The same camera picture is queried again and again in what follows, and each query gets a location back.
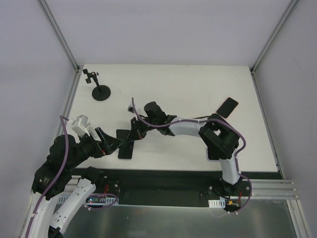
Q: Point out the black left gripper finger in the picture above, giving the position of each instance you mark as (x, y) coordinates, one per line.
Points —
(102, 138)
(112, 144)

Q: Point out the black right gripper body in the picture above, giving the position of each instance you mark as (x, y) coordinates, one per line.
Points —
(138, 127)

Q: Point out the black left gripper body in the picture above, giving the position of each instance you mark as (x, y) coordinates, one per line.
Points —
(97, 144)

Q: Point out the beige-cased phone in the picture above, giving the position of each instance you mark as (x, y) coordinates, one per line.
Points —
(123, 134)

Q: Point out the lilac-cased phone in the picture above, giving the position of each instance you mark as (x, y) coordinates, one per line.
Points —
(210, 156)

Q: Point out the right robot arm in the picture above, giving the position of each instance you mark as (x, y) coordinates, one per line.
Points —
(222, 140)

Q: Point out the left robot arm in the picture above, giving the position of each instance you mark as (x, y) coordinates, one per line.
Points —
(50, 180)

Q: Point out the black folding phone stand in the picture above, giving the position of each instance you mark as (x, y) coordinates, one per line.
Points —
(126, 150)

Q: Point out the black round-base phone stand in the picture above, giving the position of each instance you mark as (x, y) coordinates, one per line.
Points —
(100, 92)

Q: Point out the pink-cased phone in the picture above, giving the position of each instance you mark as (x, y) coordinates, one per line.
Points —
(227, 107)

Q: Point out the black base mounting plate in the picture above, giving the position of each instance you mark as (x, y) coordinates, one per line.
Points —
(168, 188)

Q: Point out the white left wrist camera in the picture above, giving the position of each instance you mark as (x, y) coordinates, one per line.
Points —
(81, 126)

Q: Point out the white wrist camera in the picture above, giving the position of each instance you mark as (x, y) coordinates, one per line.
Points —
(130, 109)
(81, 126)

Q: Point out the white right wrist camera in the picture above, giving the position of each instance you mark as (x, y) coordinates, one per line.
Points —
(130, 109)

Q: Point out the white slotted cable duct left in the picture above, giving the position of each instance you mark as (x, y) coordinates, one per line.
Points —
(93, 201)

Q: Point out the white slotted cable duct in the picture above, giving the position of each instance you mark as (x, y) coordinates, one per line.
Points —
(93, 201)
(217, 203)

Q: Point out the aluminium frame post left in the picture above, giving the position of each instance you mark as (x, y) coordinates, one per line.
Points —
(58, 33)

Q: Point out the aluminium frame post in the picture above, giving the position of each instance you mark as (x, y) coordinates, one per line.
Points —
(274, 34)
(58, 33)

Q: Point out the white slotted cable duct right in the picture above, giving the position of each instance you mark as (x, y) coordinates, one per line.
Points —
(217, 203)

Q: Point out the aluminium frame post right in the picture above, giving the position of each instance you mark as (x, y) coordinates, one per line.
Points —
(274, 34)

